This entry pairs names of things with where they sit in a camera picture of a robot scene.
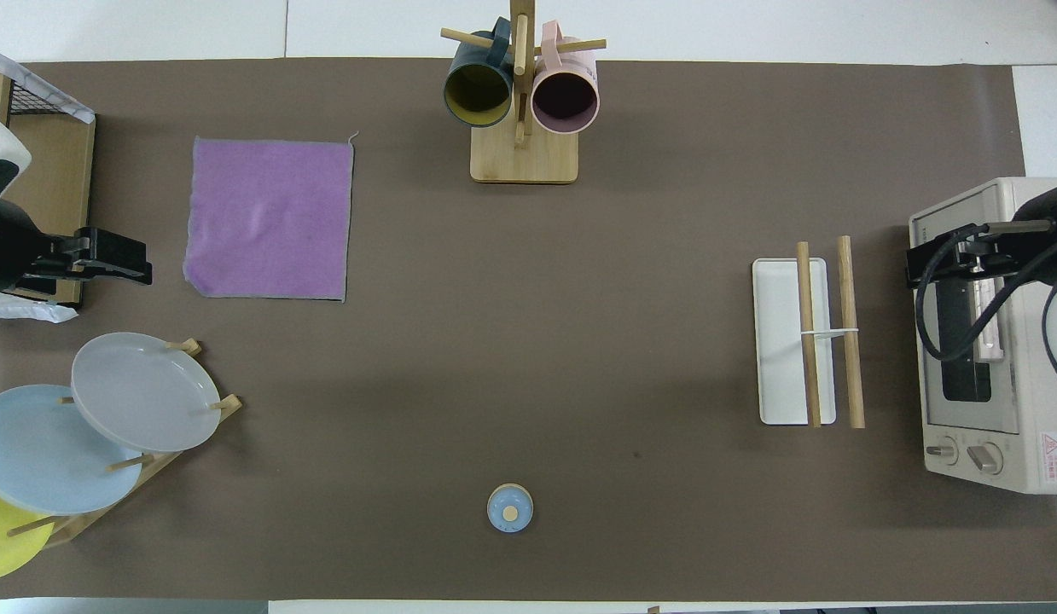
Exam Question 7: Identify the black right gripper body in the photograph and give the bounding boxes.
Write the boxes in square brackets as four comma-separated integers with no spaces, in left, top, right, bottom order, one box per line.
[1014,186,1057,261]

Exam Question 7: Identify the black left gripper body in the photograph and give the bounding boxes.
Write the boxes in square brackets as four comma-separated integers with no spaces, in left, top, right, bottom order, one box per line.
[0,199,68,297]

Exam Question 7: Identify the purple and grey towel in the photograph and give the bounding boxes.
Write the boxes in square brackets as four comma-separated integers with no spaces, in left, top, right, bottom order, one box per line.
[183,135,359,303]

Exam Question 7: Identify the white towel rack wooden bars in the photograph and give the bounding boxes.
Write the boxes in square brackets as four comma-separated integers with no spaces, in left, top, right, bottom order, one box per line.
[752,236,866,430]

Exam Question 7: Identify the wooden plate rack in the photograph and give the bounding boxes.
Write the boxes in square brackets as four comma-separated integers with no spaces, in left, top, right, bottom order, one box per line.
[6,338,244,549]

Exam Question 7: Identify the grey plate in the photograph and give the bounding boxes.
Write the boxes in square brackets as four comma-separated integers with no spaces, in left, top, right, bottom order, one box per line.
[71,333,223,454]

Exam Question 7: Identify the cream toaster oven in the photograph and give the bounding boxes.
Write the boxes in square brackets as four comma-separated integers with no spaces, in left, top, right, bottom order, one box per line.
[909,177,1057,495]

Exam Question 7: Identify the light blue plate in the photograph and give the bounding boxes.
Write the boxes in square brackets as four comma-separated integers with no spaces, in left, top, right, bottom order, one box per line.
[0,385,145,516]

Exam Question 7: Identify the yellow plate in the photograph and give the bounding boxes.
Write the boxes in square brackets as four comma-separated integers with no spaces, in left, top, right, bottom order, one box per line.
[0,483,56,583]

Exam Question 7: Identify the brown table mat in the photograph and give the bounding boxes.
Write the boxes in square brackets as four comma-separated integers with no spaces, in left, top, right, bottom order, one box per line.
[0,58,1057,602]

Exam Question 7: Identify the dark teal mug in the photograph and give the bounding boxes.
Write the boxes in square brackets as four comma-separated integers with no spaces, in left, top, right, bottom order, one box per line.
[444,17,515,129]

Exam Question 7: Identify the pink mug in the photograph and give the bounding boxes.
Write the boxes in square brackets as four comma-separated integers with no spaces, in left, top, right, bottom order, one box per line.
[531,20,600,136]

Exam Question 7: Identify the wooden mug tree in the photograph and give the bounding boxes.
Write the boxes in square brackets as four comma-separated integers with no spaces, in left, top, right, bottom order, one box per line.
[440,0,607,185]

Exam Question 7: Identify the small blue lidded jar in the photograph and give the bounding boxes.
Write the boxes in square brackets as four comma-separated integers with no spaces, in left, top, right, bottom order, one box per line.
[487,483,534,535]

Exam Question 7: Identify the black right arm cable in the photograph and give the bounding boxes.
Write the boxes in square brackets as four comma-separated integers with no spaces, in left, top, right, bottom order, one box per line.
[915,223,1057,364]

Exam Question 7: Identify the black wire basket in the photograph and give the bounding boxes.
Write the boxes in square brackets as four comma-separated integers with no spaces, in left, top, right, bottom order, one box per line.
[0,77,48,117]

